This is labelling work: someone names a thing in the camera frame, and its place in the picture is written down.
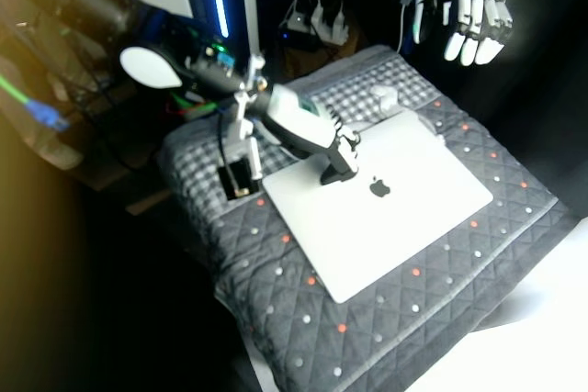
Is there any grey quilt with printed bear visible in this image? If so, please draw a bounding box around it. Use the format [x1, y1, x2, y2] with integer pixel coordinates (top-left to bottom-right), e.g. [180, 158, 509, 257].
[155, 45, 580, 392]

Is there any white power strip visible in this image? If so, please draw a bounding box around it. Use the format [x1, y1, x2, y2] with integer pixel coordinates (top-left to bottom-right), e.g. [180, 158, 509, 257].
[279, 10, 318, 35]

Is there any silver laptop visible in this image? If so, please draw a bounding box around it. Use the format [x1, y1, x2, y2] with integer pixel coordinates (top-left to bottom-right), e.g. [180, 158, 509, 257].
[260, 109, 495, 305]

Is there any green cable with blue plug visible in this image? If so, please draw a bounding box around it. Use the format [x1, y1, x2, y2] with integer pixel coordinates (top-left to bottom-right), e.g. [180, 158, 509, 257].
[0, 73, 71, 132]

